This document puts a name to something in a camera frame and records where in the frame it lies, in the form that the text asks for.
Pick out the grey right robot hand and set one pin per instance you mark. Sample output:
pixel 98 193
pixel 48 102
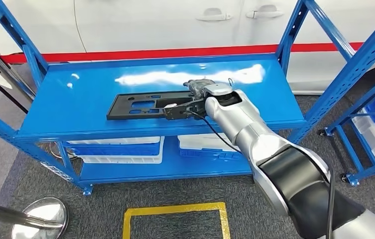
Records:
pixel 200 85

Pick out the long black plastic part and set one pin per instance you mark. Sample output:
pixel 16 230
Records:
pixel 121 109

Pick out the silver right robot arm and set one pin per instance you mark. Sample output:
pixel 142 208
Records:
pixel 240 118

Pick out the blue metal shelf rack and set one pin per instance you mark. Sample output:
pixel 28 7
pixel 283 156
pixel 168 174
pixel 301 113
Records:
pixel 108 99
pixel 348 151

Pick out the red barrier belt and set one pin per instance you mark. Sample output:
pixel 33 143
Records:
pixel 141 53

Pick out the white car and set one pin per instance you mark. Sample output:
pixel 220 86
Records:
pixel 141 23

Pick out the yellow floor tape square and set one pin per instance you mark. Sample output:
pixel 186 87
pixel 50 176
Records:
pixel 174 208

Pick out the dark-topped stanchion chrome base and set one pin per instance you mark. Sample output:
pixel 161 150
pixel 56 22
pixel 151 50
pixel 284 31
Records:
pixel 9 73

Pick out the thin black stanchion grey base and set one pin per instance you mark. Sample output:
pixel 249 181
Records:
pixel 7 95

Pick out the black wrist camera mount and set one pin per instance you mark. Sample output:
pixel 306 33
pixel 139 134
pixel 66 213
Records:
pixel 177 113

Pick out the chrome stanchion post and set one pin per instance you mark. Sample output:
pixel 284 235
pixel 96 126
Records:
pixel 45 214

